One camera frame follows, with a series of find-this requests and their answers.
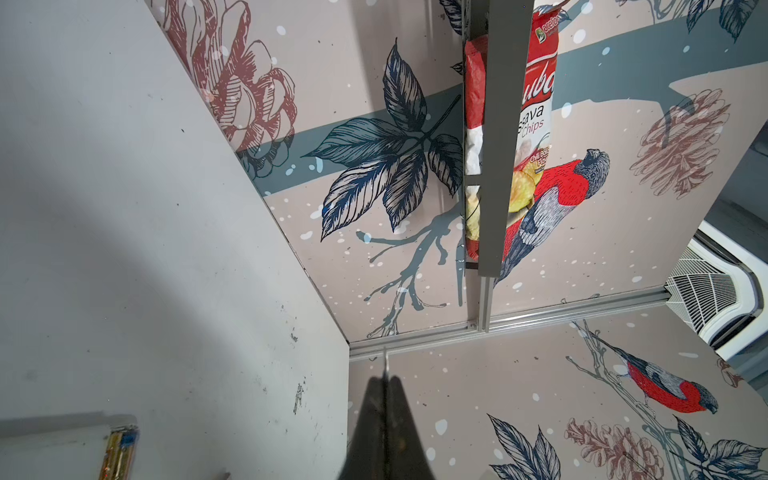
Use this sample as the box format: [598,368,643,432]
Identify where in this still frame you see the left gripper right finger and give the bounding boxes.
[386,376,435,480]

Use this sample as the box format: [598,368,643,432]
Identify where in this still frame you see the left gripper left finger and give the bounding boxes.
[339,354,388,480]

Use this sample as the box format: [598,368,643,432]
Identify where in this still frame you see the white remote control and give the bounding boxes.
[1,413,139,479]

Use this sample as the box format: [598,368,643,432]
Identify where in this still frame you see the gold AAA battery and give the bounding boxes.
[99,426,139,480]

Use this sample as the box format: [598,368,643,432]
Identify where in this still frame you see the white ceiling air vent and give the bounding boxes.
[665,220,767,361]

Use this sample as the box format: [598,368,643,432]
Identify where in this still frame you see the red cassava chips bag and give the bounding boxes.
[463,0,572,263]

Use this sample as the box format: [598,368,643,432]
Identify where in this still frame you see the aluminium frame crossbar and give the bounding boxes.
[349,287,671,362]

